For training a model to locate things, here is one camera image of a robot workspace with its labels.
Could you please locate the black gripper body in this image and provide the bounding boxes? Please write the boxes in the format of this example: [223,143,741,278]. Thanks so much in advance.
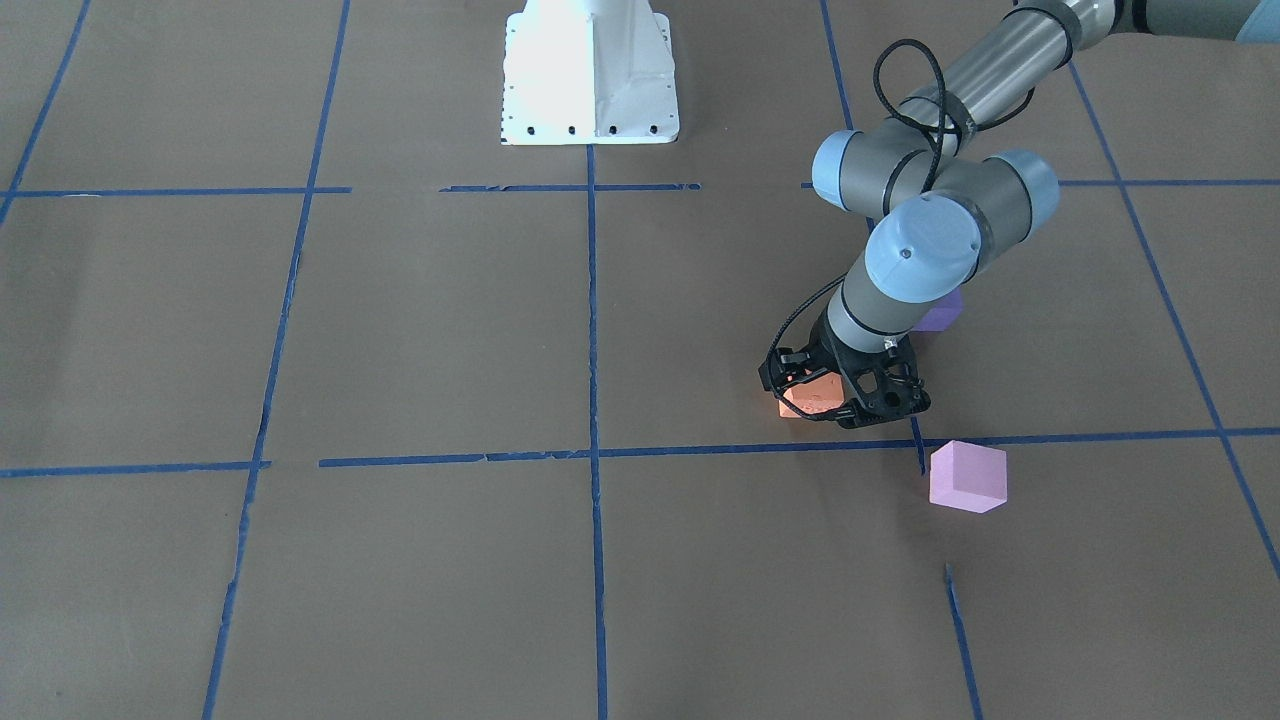
[810,318,931,427]

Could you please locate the orange foam block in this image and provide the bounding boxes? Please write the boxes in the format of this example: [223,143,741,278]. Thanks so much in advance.
[783,373,846,415]

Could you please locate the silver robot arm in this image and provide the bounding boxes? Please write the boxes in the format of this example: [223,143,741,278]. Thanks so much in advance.
[759,1,1277,429]

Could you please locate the dark purple foam block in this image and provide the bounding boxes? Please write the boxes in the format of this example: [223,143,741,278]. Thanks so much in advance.
[913,288,964,333]

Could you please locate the light pink foam block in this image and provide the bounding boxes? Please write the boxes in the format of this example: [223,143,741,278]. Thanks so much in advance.
[928,441,1009,514]

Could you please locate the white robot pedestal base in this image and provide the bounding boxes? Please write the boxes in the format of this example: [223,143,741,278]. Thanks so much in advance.
[500,1,681,146]

